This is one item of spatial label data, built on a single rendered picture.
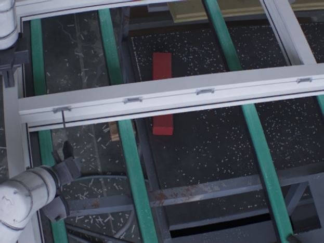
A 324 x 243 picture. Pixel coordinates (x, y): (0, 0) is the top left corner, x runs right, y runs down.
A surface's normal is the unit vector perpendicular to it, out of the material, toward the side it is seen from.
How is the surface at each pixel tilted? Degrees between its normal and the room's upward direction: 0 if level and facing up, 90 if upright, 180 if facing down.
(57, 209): 48
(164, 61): 0
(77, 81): 0
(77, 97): 0
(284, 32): 90
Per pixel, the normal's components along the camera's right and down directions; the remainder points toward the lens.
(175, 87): 0.07, -0.57
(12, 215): -0.15, 0.18
